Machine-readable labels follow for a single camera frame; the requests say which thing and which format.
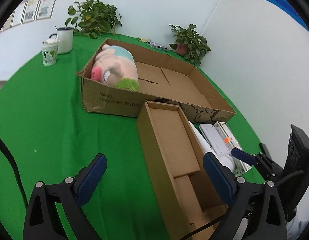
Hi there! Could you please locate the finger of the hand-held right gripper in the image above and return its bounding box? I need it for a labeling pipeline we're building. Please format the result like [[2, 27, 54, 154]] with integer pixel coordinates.
[[231, 147, 278, 180], [259, 143, 273, 159]]

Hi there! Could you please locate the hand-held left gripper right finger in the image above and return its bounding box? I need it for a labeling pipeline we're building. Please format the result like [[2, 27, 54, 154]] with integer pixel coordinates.
[[203, 152, 287, 240]]

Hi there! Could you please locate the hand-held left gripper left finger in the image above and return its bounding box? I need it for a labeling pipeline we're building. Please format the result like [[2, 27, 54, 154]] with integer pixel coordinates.
[[23, 153, 108, 240]]

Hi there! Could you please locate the white handheld device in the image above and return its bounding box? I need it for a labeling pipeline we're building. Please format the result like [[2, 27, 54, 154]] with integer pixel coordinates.
[[188, 121, 235, 175]]

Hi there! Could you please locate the white case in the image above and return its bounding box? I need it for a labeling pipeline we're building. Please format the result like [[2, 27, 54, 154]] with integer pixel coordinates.
[[199, 124, 232, 155]]

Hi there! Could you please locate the narrow brown cardboard box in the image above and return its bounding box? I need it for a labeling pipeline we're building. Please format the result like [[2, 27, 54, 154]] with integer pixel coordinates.
[[136, 101, 230, 240]]

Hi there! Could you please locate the large cardboard box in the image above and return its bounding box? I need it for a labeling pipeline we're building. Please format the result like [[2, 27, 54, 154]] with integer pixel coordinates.
[[76, 38, 236, 124]]

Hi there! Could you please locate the green and white carton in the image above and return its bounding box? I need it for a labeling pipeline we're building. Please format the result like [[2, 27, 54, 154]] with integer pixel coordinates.
[[214, 122, 252, 177]]

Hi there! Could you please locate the green tablecloth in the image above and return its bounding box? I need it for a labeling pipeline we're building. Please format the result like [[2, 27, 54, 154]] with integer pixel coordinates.
[[0, 32, 267, 240]]

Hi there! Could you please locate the pink pig plush toy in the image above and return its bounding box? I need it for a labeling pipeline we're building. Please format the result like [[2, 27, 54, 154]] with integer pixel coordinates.
[[90, 44, 140, 92]]

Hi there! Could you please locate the small leafy potted plant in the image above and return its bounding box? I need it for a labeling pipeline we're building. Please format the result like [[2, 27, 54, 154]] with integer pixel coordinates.
[[169, 24, 211, 67]]

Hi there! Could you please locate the green leaf patterned cup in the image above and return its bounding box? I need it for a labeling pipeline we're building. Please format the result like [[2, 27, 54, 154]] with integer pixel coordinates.
[[42, 39, 60, 66]]

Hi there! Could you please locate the patterned tissue packet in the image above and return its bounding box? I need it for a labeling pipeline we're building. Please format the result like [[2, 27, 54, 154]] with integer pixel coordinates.
[[147, 41, 170, 52]]

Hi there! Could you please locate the white mug with black lid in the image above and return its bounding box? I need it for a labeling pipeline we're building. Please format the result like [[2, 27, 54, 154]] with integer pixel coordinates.
[[50, 27, 74, 54]]

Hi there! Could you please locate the large leafy potted plant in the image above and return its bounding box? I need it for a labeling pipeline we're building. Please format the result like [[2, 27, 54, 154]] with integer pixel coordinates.
[[65, 0, 123, 39]]

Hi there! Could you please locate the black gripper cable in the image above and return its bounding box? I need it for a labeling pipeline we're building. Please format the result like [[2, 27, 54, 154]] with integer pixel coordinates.
[[276, 170, 306, 189]]

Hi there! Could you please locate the thin black cable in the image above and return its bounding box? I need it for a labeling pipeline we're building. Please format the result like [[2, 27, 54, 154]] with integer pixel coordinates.
[[169, 216, 221, 240]]

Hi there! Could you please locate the wall of framed certificates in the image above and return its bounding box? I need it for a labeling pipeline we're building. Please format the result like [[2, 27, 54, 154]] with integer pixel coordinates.
[[2, 0, 63, 32]]

